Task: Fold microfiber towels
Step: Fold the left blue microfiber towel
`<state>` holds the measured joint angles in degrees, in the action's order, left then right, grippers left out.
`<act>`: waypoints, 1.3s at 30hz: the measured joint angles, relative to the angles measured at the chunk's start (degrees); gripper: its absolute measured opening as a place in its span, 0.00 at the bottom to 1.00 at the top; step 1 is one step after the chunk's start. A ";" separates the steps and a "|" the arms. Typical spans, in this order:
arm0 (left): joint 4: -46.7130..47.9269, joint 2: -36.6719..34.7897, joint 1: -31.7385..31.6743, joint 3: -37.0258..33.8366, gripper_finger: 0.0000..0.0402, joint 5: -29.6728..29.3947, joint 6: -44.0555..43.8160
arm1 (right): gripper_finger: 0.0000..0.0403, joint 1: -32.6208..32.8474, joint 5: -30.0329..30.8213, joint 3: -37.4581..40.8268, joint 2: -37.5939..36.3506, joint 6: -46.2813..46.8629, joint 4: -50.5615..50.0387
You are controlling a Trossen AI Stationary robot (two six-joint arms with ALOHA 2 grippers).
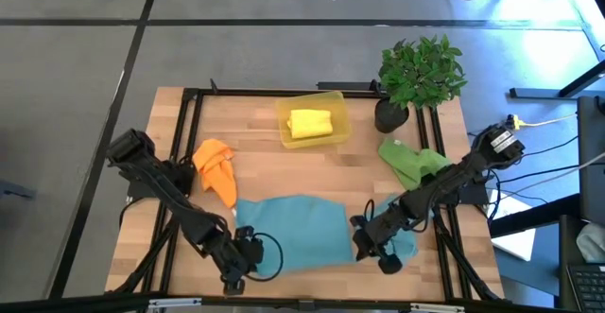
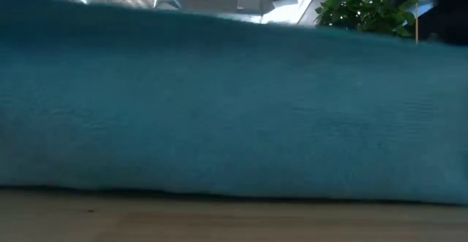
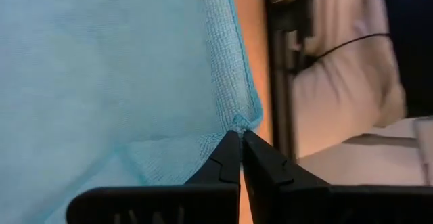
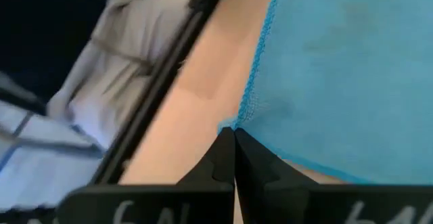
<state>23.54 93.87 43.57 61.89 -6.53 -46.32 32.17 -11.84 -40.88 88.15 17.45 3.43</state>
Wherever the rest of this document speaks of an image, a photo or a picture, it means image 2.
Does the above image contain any blue microfiber towel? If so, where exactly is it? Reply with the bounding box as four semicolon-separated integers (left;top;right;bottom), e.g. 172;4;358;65
0;0;468;205

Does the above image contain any green leafy plant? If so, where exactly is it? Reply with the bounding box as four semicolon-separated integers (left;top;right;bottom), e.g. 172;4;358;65
314;0;420;38

